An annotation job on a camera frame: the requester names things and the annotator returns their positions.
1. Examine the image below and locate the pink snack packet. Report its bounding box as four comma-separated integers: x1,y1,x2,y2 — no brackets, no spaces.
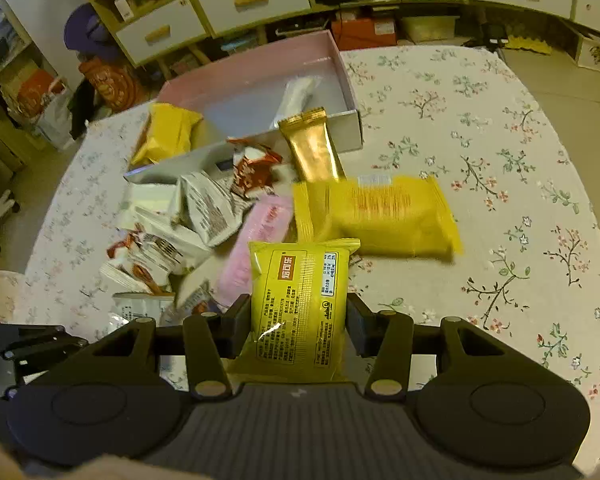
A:
219,194,302,307

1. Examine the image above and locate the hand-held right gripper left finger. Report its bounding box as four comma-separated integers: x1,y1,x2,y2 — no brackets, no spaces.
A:
92,294,253,401

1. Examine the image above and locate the red cardboard box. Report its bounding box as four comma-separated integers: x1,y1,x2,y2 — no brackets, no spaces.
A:
331,17,399,52

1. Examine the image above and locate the white snack packet dark edge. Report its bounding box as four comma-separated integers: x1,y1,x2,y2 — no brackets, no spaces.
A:
111,291,177,328

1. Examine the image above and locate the floral cloth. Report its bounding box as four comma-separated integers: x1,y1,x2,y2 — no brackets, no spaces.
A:
10,45,600,411

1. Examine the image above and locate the large yellow snack packet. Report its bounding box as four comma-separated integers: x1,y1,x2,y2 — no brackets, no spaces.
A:
292,175,464,262

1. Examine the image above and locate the purple hat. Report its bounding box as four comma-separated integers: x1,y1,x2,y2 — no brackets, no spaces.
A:
63,2,119,62

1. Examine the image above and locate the plain yellow snack packet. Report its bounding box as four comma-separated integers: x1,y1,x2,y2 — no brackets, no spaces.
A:
130,103,204,166

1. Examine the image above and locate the white chair base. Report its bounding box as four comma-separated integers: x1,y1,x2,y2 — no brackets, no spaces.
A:
0,189,22,257

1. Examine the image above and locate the red and white snack packet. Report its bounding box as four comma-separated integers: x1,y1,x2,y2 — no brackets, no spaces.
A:
226,137,284,197

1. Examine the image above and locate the clear storage bin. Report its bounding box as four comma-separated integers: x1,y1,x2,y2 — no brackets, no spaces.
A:
399,16,462,44

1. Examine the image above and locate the clear white slim packet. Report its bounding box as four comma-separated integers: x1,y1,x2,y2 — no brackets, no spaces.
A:
269,77,322,132

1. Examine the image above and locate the printed olive-yellow snack packet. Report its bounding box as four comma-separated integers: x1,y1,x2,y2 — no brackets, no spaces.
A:
227,239,362,387

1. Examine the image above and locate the orange printed bag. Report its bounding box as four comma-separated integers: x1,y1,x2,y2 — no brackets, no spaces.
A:
78,57,147,112

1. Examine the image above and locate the white red-picture snack packet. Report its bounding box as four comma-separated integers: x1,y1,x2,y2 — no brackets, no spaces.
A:
105,224,208,295
172,281,231,322

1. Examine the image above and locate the white grey-print snack packet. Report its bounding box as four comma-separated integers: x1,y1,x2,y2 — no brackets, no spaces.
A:
179,171,255,247

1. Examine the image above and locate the plain white snack packet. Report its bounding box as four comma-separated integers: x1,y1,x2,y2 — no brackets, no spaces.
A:
116,184,182,233

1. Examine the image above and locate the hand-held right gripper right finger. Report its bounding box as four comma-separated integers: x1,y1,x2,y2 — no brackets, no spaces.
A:
347,294,511,397

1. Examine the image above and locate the gold snack bar packet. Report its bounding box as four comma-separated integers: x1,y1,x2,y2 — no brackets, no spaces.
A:
278,108,347,182

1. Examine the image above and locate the pink cardboard box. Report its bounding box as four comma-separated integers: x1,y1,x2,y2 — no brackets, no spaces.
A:
124,30,364,186

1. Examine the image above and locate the yellow foam mat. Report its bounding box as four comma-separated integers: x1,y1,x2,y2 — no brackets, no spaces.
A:
501,35,554,56

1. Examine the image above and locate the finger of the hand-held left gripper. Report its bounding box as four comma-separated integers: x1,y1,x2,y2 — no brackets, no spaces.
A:
0,324,89,362

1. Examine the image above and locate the orange and white plastic bag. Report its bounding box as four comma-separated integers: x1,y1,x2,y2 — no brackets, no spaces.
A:
16,70,77,152

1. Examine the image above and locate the white printed box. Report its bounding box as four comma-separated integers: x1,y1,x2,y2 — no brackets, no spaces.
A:
576,35,600,69

